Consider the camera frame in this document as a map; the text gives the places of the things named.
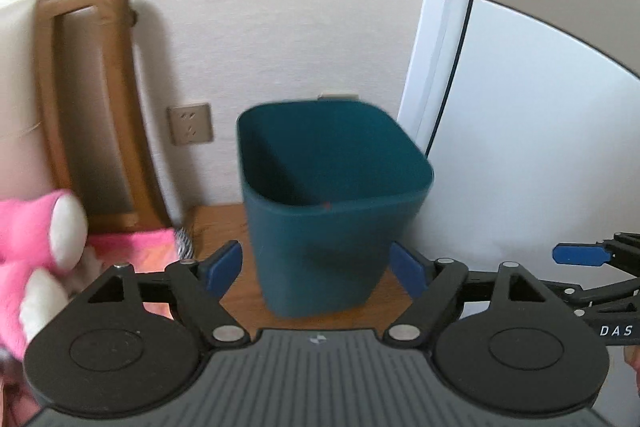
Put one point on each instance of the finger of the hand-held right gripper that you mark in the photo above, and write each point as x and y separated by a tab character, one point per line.
600	289
580	254

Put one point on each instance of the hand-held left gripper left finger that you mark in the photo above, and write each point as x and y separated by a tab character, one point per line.
224	268

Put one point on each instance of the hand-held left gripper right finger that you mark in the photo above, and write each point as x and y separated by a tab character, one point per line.
406	271

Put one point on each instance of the teal plastic trash bin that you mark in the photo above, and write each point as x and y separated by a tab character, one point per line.
325	227

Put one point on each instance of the person's right hand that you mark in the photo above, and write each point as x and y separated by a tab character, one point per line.
634	369

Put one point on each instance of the black white striped cloth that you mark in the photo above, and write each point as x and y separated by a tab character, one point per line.
184	243

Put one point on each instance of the pink blanket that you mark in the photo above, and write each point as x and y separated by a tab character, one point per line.
135	249

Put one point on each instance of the pink plush toy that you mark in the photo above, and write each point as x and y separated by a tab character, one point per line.
35	252

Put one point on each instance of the brown wooden chair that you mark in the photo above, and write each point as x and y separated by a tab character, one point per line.
90	117

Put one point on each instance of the beige wall socket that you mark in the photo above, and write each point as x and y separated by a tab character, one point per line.
189	124

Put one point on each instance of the white door frame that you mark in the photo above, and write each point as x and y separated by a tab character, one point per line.
442	22

